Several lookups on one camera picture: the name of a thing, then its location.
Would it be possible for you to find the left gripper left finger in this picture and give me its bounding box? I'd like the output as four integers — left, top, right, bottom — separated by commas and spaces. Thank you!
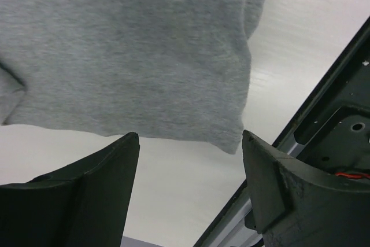
1, 132, 140, 246

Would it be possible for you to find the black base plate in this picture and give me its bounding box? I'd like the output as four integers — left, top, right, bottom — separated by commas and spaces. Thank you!
197, 22, 369, 246

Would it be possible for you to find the grey t-shirt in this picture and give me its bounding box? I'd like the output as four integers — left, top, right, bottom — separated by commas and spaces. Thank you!
1, 0, 264, 154

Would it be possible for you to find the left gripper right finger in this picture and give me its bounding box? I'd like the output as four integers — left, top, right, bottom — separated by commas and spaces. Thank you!
242, 131, 369, 246

